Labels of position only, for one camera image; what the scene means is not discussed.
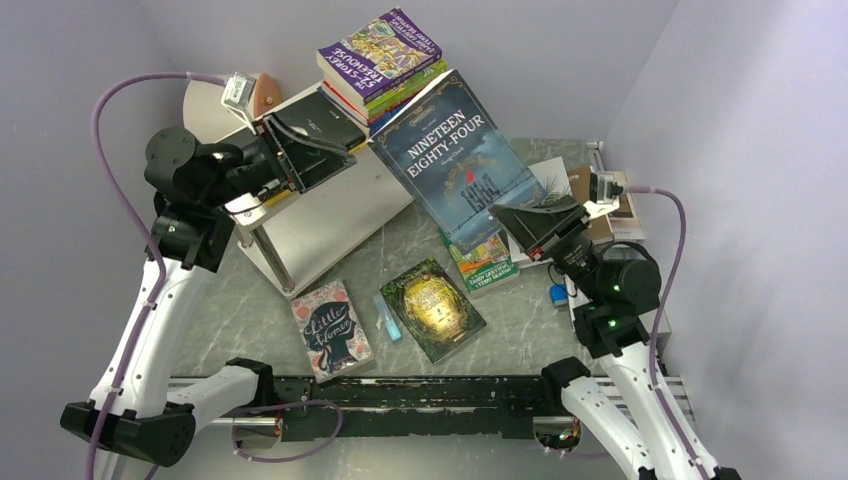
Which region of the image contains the white tape roll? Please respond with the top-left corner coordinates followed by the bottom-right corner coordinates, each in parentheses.
top-left (182, 73), bottom-right (283, 143)

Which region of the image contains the yellow Little Prince book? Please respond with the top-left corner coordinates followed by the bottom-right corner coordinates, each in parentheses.
top-left (257, 141), bottom-right (367, 208)

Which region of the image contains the blue orange book in stack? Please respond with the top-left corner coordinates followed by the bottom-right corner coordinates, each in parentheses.
top-left (318, 81), bottom-right (424, 135)

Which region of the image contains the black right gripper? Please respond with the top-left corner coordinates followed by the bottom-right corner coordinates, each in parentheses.
top-left (487, 193), bottom-right (604, 301)

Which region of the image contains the white two-tier shelf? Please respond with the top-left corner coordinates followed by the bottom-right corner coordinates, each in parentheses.
top-left (227, 143), bottom-right (413, 299)

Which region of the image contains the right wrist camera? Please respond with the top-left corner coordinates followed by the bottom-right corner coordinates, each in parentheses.
top-left (584, 172), bottom-right (625, 219)

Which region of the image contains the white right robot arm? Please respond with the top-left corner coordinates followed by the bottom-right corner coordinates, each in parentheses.
top-left (489, 196), bottom-right (740, 479)

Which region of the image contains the floral Little Women book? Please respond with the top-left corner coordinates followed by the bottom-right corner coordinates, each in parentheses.
top-left (291, 279), bottom-right (374, 384)

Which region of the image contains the blue Nineteen Eighty-Four book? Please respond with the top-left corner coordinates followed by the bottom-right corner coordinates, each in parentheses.
top-left (370, 69), bottom-right (546, 254)

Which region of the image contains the white palm leaf book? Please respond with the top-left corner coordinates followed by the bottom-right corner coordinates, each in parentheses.
top-left (509, 157), bottom-right (572, 266)

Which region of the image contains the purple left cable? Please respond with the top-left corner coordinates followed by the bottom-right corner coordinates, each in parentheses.
top-left (84, 71), bottom-right (346, 480)

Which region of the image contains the green 104-storey treehouse book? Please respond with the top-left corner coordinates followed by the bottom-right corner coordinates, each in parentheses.
top-left (438, 229), bottom-right (520, 296)

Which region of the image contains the white magazine with photo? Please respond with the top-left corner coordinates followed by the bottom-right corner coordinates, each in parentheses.
top-left (595, 192), bottom-right (646, 244)

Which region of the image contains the purple treehouse book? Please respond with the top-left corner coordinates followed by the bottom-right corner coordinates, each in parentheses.
top-left (316, 7), bottom-right (443, 105)

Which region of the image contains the grey laptop box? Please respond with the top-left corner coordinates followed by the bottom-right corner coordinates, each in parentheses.
top-left (572, 260), bottom-right (670, 355)

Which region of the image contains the blue round tape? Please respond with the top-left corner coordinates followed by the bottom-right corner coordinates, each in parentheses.
top-left (548, 284), bottom-right (570, 309)

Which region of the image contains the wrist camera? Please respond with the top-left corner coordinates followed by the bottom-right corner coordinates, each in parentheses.
top-left (584, 172), bottom-right (625, 219)
top-left (220, 72), bottom-right (257, 129)

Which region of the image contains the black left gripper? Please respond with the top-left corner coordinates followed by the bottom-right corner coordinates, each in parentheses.
top-left (202, 112), bottom-right (357, 208)

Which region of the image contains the purple cable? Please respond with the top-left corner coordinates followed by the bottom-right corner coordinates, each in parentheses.
top-left (84, 71), bottom-right (346, 480)
top-left (543, 186), bottom-right (713, 480)

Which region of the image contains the light blue glue stick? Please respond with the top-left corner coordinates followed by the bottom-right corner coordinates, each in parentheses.
top-left (373, 293), bottom-right (402, 342)

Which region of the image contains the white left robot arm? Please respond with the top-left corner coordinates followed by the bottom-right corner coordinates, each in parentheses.
top-left (60, 115), bottom-right (356, 467)

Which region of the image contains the black Moon and Sixpence book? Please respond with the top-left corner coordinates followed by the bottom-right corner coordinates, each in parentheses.
top-left (269, 90), bottom-right (366, 150)

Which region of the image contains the brown cover book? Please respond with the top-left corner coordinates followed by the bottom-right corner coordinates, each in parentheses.
top-left (567, 165), bottom-right (614, 245)

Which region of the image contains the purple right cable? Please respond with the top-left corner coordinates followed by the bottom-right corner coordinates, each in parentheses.
top-left (543, 186), bottom-right (713, 480)

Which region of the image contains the green treehouse book in stack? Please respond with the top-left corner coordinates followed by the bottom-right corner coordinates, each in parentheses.
top-left (366, 58), bottom-right (448, 123)

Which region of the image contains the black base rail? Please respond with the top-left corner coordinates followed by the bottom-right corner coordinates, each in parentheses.
top-left (209, 374), bottom-right (604, 444)

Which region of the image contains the dark green garden book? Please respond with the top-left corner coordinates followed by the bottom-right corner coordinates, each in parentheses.
top-left (380, 257), bottom-right (487, 364)

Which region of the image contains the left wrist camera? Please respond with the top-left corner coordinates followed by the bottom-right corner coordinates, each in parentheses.
top-left (220, 72), bottom-right (257, 129)

